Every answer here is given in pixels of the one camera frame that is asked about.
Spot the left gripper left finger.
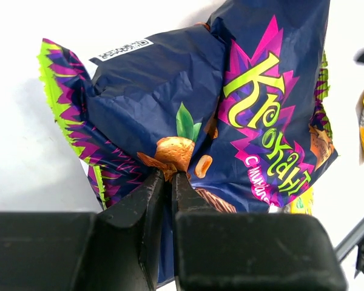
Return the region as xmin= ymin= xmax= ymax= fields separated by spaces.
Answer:
xmin=75 ymin=170 xmax=164 ymax=290

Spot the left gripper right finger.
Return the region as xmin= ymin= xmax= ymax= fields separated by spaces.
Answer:
xmin=172 ymin=173 xmax=347 ymax=291

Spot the purple Krokant snack bag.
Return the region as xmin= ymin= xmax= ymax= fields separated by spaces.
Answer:
xmin=38 ymin=1 xmax=337 ymax=287

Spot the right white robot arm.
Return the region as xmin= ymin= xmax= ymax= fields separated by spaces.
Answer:
xmin=335 ymin=217 xmax=364 ymax=278

